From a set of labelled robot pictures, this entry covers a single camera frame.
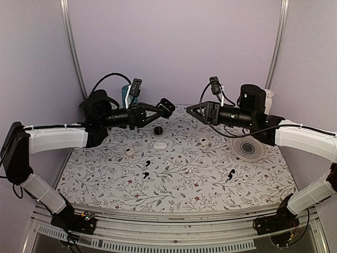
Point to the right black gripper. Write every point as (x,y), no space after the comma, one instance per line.
(211,112)

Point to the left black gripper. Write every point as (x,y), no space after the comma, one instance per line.
(137,115)

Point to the black gold-trim charging case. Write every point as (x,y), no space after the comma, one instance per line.
(166,107)

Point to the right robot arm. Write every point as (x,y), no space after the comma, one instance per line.
(249,113)

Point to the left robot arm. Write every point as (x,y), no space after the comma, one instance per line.
(23,141)

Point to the small black charging case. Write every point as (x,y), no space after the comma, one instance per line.
(158,130)

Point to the cream case right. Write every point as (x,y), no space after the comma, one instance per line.
(204,142)

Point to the cream case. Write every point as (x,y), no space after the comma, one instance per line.
(204,142)
(129,151)

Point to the white oval charging case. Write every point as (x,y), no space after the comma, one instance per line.
(160,145)

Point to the cream case left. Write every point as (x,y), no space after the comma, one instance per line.
(129,151)

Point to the teal tapered vase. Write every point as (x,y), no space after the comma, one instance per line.
(130,98)

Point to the swirl patterned plate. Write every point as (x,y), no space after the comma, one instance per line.
(249,149)

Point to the white ribbed vase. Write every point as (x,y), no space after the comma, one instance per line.
(268,100)

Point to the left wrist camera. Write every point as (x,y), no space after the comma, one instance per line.
(134,89)

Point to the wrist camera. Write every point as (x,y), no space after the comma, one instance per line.
(217,89)
(134,89)

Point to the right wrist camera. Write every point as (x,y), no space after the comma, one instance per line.
(217,89)

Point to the aluminium front rail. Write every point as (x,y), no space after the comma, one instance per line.
(213,231)

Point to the right aluminium post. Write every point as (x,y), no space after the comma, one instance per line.
(283,14)

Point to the aluminium post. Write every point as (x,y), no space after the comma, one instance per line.
(283,14)
(66,17)

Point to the left aluminium post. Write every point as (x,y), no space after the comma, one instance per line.
(66,17)

